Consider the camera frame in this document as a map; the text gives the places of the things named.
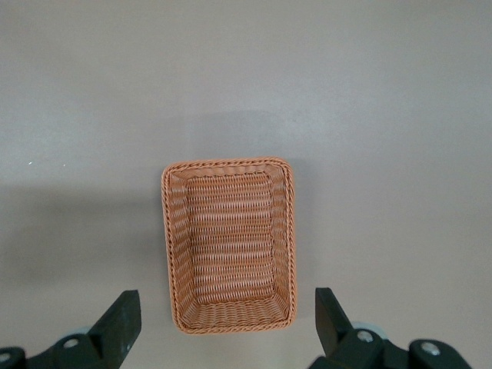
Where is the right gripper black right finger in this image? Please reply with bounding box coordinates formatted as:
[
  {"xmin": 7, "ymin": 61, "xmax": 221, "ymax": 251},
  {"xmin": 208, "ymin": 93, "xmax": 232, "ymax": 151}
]
[{"xmin": 311, "ymin": 288, "xmax": 408, "ymax": 369}]

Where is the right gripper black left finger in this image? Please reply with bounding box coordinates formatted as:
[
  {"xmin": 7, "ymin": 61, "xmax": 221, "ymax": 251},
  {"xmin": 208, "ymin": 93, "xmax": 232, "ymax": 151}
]
[{"xmin": 26, "ymin": 290, "xmax": 142, "ymax": 369}]

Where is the brown deep wicker basket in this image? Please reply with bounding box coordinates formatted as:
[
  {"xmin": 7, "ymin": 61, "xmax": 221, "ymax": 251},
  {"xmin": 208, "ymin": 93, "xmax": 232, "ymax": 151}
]
[{"xmin": 160, "ymin": 155, "xmax": 298, "ymax": 334}]

